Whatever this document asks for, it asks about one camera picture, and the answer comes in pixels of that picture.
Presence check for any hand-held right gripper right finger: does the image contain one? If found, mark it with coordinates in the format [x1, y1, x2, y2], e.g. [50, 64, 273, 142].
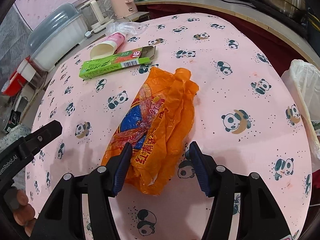
[189, 141, 288, 240]

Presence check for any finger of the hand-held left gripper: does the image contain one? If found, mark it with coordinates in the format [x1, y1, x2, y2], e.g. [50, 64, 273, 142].
[21, 120, 63, 161]

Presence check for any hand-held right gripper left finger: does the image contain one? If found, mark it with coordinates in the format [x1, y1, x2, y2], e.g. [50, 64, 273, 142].
[37, 142, 133, 240]

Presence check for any orange printed plastic bag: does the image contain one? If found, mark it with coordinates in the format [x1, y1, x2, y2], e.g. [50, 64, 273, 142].
[101, 67, 200, 196]

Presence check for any green toothpaste box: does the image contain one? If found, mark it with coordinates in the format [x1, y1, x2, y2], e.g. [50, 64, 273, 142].
[79, 45, 158, 80]

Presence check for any waste bin with white liner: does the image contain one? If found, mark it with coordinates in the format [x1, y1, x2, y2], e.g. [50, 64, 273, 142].
[281, 59, 320, 160]

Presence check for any person's left hand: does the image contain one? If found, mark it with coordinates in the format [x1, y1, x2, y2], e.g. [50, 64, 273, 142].
[12, 189, 37, 227]

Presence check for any red plastic container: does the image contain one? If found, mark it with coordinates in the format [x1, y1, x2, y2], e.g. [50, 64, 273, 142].
[1, 57, 32, 97]

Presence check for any white dish box grey lid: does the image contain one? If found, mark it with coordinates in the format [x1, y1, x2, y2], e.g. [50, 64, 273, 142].
[26, 3, 84, 72]

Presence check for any pink panda tablecloth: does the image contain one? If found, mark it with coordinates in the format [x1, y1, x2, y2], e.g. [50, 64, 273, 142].
[24, 13, 313, 240]

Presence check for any pink paper cup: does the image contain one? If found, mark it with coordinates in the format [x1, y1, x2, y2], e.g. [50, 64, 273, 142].
[90, 31, 125, 60]

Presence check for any pink floral cloth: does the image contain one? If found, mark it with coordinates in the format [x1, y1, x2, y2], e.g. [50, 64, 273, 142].
[14, 0, 125, 30]

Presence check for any clear plastic bag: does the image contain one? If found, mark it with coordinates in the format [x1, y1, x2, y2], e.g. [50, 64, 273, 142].
[106, 21, 147, 37]

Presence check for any pink electric kettle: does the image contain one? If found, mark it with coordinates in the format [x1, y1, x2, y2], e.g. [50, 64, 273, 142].
[107, 0, 138, 20]

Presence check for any black induction cooktop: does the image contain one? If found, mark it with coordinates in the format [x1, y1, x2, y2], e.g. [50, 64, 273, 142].
[251, 0, 308, 34]

